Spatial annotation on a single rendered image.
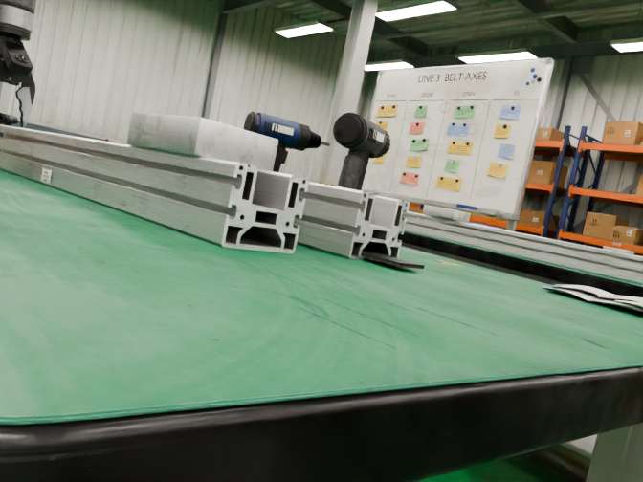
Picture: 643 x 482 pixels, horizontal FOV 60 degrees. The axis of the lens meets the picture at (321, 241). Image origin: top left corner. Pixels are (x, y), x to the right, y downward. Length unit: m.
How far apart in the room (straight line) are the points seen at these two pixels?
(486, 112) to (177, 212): 3.44
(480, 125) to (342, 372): 3.76
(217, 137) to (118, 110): 12.32
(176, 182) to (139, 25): 12.59
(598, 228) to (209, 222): 10.43
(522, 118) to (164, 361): 3.65
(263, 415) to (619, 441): 0.60
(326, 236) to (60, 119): 11.95
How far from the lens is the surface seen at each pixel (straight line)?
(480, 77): 4.08
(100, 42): 12.90
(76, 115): 12.66
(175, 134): 0.65
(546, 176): 11.49
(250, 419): 0.19
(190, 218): 0.61
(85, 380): 0.18
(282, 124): 1.22
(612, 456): 0.76
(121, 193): 0.76
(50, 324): 0.24
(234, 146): 0.64
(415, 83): 4.44
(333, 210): 0.72
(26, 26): 1.49
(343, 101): 9.58
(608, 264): 2.06
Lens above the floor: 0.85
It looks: 4 degrees down
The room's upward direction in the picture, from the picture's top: 11 degrees clockwise
